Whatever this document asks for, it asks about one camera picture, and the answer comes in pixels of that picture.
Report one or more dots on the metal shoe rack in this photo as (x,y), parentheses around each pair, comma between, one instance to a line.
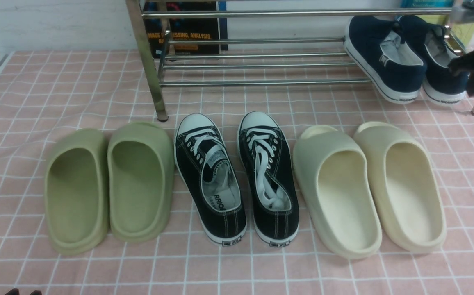
(155,70)

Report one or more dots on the green slipper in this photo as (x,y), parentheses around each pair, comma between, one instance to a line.
(76,192)
(141,178)

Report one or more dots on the black lace sneaker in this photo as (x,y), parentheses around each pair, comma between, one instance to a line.
(206,169)
(266,158)

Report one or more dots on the black image processing book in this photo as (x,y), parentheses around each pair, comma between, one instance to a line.
(188,29)

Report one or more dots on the green slipper left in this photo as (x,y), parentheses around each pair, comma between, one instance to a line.
(76,192)

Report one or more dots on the navy canvas shoe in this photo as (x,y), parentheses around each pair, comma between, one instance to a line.
(380,49)
(427,40)

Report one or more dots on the cream slipper left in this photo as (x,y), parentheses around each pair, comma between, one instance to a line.
(331,170)

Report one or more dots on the black lace sneaker right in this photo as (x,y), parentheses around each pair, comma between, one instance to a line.
(266,158)

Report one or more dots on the green slipper right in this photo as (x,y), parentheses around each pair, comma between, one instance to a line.
(141,178)

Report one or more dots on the black lace sneaker left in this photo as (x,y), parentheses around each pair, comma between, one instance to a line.
(206,169)

